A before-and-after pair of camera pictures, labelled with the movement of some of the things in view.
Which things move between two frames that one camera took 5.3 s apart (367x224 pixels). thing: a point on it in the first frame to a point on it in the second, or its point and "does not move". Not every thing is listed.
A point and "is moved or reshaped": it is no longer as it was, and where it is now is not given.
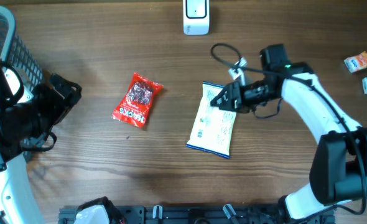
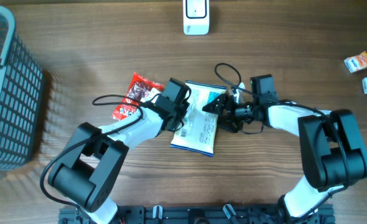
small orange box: x=358 y=62 does not move
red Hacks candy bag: x=134 y=107 does not move
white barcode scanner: x=196 y=17 does not move
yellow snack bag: x=213 y=129 is moved or reshaped
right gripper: x=235 y=89 to x=234 y=125
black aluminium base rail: x=198 y=214 does not move
